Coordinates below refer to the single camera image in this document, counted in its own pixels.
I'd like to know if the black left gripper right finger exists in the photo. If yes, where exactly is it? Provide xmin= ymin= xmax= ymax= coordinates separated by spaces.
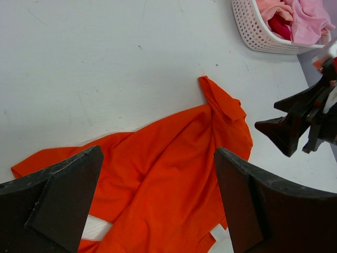
xmin=215 ymin=148 xmax=336 ymax=252

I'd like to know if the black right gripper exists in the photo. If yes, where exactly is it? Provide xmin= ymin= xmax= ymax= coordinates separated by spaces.
xmin=254 ymin=58 xmax=336 ymax=157

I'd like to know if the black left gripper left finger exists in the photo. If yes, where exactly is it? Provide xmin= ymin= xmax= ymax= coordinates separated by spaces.
xmin=1 ymin=146 xmax=104 ymax=252

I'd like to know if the orange t shirt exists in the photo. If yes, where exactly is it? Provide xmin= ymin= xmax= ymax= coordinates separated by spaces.
xmin=11 ymin=75 xmax=253 ymax=253

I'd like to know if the white perforated laundry basket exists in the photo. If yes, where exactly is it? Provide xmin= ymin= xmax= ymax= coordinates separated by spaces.
xmin=231 ymin=1 xmax=331 ymax=55

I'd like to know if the magenta t shirt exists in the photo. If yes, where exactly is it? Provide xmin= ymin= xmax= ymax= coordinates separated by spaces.
xmin=268 ymin=14 xmax=291 ymax=41

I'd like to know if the light pink t shirt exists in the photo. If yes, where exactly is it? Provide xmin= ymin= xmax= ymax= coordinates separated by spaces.
xmin=285 ymin=0 xmax=336 ymax=46

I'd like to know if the peach t shirt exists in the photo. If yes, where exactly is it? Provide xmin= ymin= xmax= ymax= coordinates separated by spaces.
xmin=256 ymin=0 xmax=293 ymax=28

